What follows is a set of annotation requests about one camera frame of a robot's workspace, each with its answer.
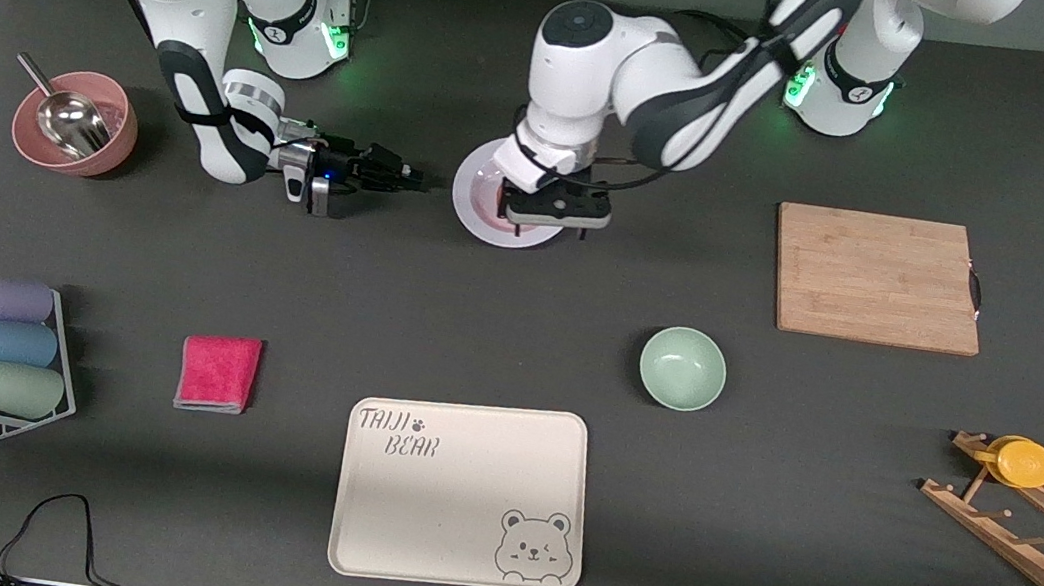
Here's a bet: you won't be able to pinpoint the purple cup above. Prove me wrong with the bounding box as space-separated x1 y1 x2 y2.
0 278 58 330

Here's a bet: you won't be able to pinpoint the yellow cup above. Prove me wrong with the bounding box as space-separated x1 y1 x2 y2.
969 430 1044 492

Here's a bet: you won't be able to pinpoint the dark grey table mat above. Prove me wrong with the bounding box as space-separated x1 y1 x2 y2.
0 0 1044 586

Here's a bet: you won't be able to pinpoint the green cup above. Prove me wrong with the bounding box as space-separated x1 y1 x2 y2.
0 360 68 424

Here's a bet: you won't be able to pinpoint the pale green bowl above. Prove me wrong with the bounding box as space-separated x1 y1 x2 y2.
633 321 734 418

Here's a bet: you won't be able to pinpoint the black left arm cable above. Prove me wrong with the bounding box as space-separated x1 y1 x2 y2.
505 103 736 210

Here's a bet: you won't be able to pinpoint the pink folded cloth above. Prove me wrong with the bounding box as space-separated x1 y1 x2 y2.
172 329 266 419

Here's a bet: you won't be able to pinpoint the pink bowl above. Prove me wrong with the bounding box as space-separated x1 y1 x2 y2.
5 61 147 184

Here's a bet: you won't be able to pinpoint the metal scoop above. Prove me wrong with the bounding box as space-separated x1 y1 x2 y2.
4 51 121 164

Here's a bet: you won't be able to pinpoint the black floor cable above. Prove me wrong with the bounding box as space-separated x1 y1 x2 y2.
0 484 152 586

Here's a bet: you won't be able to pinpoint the blue cup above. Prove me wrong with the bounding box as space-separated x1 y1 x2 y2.
0 320 61 372

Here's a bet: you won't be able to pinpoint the cream bear print tray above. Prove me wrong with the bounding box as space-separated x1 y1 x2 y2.
325 383 602 586

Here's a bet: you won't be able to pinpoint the black left base cables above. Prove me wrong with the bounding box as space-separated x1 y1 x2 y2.
668 6 825 83

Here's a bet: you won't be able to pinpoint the white round plate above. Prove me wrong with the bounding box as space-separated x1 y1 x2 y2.
445 132 586 257

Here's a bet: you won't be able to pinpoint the wooden cutting board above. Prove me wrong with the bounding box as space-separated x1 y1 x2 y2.
762 201 996 358

